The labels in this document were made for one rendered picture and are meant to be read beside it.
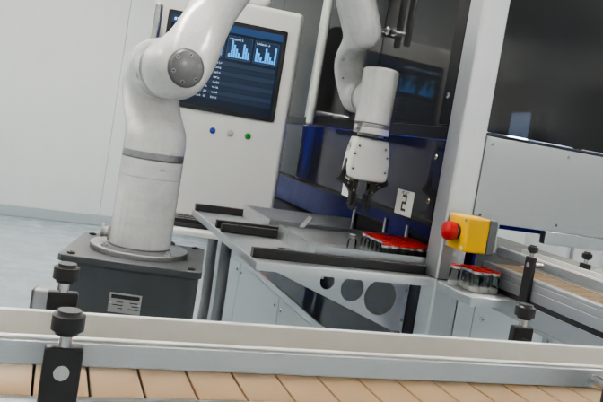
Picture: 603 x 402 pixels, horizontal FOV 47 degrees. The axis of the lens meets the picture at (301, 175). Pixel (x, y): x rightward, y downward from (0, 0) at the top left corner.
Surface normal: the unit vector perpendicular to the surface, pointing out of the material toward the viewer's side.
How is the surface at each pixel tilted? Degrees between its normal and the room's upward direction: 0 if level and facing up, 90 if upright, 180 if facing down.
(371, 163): 90
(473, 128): 90
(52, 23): 90
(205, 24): 63
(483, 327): 90
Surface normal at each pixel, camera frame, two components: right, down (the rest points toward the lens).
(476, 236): 0.33, 0.11
